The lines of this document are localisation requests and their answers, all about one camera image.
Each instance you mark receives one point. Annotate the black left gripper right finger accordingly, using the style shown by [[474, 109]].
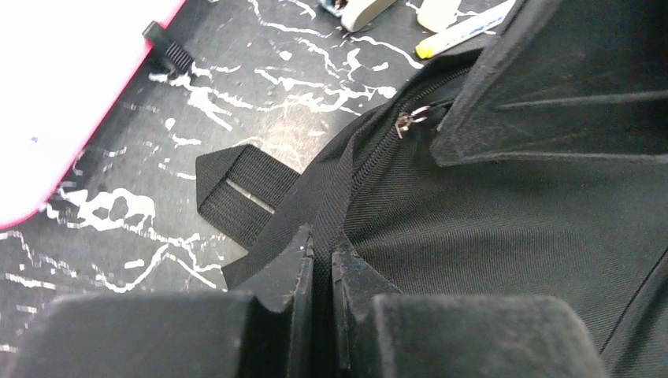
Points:
[[381, 332]]

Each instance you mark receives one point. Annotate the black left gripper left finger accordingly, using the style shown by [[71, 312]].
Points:
[[260, 329]]

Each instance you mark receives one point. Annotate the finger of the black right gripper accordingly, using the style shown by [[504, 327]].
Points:
[[565, 80]]

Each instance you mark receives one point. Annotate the black backpack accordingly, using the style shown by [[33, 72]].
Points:
[[592, 233]]

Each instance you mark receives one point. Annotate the white yellow marker pen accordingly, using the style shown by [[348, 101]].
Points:
[[447, 37]]

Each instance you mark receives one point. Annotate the orange highlighter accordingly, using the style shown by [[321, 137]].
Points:
[[437, 15]]

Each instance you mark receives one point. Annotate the pink framed whiteboard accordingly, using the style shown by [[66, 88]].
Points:
[[63, 65]]

